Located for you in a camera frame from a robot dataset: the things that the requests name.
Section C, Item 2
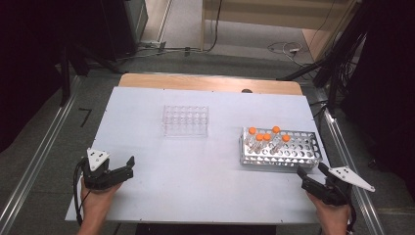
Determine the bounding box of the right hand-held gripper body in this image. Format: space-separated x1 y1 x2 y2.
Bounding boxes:
300 165 377 208

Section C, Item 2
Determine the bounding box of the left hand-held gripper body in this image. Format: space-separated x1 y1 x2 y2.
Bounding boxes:
80 148 129 191

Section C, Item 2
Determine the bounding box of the perforated metal tube rack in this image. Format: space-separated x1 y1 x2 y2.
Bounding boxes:
239 126 324 171

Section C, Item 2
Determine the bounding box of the orange-capped clear test tube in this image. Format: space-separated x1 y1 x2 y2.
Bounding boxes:
269 125 282 146
257 132 272 155
246 126 258 150
271 133 292 155
249 132 264 155

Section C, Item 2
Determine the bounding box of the clear acrylic tube rack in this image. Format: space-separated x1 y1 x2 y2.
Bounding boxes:
161 104 209 138

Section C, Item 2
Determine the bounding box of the person's right hand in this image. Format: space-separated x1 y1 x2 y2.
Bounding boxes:
305 191 352 230

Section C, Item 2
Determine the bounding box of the person's left hand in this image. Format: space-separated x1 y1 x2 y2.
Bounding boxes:
80 181 123 227

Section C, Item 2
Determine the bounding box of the wooden table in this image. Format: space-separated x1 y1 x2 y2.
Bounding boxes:
117 72 304 97

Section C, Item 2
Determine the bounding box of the black metal stand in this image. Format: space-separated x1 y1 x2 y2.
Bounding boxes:
58 44 71 108

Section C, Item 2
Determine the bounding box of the black tripod stand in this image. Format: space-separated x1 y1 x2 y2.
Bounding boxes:
276 0 371 115

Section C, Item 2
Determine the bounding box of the black cabinet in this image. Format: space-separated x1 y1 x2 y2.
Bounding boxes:
100 0 150 62

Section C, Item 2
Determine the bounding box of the beige wooden furniture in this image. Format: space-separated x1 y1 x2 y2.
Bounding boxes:
200 0 360 62

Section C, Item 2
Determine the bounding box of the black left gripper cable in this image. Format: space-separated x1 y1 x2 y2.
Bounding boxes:
72 158 91 227

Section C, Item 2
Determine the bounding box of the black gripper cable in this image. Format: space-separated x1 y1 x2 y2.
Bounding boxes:
72 158 91 227
346 195 357 235

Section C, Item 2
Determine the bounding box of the aluminium floor rail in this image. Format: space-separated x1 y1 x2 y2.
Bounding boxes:
320 107 387 235
0 75 83 230

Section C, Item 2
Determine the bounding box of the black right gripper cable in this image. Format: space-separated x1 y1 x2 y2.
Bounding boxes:
346 195 357 235

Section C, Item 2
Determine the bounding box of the grey floor cable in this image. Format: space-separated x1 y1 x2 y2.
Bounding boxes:
116 39 204 63

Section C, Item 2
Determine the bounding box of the white floor cable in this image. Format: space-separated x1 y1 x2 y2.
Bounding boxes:
267 41 315 69

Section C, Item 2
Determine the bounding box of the black hanging cable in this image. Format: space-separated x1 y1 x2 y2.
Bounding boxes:
205 0 224 53

